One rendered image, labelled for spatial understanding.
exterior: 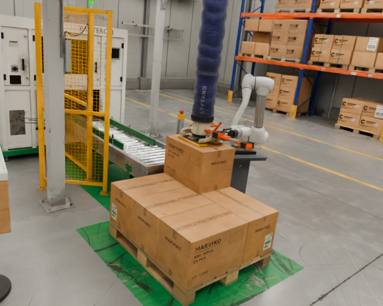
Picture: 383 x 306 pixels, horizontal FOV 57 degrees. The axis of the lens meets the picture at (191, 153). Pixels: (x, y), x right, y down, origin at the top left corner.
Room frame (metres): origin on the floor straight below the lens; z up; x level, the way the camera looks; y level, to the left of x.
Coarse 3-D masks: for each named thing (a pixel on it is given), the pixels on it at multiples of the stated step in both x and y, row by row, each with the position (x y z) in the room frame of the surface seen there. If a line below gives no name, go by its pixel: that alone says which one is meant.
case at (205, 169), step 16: (176, 144) 3.30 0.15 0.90; (192, 144) 3.19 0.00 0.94; (208, 144) 3.25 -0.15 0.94; (224, 144) 3.31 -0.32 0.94; (176, 160) 3.28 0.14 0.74; (192, 160) 3.09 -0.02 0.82; (208, 160) 3.02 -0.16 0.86; (224, 160) 3.15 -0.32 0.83; (176, 176) 3.26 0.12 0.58; (192, 176) 3.07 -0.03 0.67; (208, 176) 3.03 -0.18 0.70; (224, 176) 3.17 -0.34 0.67
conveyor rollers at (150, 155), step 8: (104, 128) 4.95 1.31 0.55; (112, 128) 5.02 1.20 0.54; (120, 136) 4.62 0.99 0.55; (128, 136) 4.69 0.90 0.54; (128, 144) 4.28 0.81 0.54; (136, 144) 4.35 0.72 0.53; (144, 144) 4.34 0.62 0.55; (128, 152) 3.98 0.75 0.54; (136, 152) 4.04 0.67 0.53; (144, 152) 4.02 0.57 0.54; (152, 152) 4.09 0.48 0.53; (160, 152) 4.08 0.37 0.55; (144, 160) 3.72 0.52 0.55; (152, 160) 3.77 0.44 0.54; (160, 160) 3.85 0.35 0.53
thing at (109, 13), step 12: (36, 12) 3.85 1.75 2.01; (96, 12) 3.89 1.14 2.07; (108, 12) 3.89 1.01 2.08; (36, 24) 3.85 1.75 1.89; (108, 24) 3.89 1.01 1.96; (36, 36) 3.85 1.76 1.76; (72, 36) 3.90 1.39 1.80; (108, 36) 3.89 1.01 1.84; (36, 48) 3.84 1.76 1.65; (108, 48) 3.89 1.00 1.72; (36, 60) 3.84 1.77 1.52; (108, 60) 3.89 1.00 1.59; (36, 72) 3.84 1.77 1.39; (108, 72) 3.89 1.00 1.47; (36, 84) 3.84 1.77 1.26; (108, 84) 3.89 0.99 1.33; (108, 96) 3.89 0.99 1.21; (96, 108) 3.91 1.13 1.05; (108, 108) 3.89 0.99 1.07; (108, 120) 3.89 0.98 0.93; (108, 132) 3.89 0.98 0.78; (108, 144) 3.91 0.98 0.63; (96, 168) 3.91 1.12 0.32; (72, 180) 3.89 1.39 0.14; (96, 180) 3.91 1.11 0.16; (108, 192) 3.93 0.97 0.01
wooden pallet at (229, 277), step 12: (120, 240) 2.88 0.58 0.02; (132, 252) 2.72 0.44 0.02; (144, 252) 2.55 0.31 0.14; (144, 264) 2.54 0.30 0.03; (156, 264) 2.41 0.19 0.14; (264, 264) 2.74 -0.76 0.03; (156, 276) 2.41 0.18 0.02; (168, 276) 2.28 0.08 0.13; (216, 276) 2.33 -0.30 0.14; (228, 276) 2.42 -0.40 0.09; (168, 288) 2.28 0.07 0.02; (180, 288) 2.17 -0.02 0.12; (192, 288) 2.17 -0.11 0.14; (180, 300) 2.16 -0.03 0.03; (192, 300) 2.17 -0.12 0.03
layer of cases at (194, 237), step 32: (128, 192) 2.84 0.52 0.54; (160, 192) 2.91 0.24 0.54; (192, 192) 2.98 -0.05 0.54; (224, 192) 3.06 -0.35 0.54; (128, 224) 2.76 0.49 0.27; (160, 224) 2.41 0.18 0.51; (192, 224) 2.39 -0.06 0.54; (224, 224) 2.44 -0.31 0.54; (256, 224) 2.59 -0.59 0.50; (160, 256) 2.38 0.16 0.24; (192, 256) 2.14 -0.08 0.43; (224, 256) 2.37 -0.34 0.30; (256, 256) 2.64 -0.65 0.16
